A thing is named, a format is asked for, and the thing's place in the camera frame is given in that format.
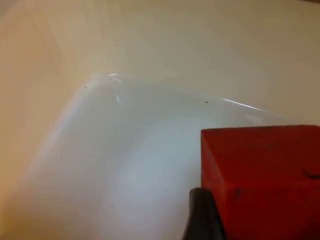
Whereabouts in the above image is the red block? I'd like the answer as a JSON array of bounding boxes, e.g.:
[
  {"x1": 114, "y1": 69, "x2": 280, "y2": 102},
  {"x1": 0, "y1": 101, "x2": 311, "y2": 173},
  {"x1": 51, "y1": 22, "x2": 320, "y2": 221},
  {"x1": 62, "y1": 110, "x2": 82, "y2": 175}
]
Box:
[{"x1": 200, "y1": 124, "x2": 320, "y2": 240}]

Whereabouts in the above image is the cream box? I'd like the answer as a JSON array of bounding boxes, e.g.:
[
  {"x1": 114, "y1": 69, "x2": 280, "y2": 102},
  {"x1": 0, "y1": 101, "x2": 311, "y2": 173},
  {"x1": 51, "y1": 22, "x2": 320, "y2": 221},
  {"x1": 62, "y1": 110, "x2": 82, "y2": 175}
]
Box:
[{"x1": 0, "y1": 0, "x2": 320, "y2": 240}]

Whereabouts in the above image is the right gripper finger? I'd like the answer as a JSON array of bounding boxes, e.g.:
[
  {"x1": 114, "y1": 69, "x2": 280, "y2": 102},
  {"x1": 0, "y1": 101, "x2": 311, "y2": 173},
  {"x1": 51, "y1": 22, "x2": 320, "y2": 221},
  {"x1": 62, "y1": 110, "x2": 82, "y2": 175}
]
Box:
[{"x1": 183, "y1": 187, "x2": 227, "y2": 240}]

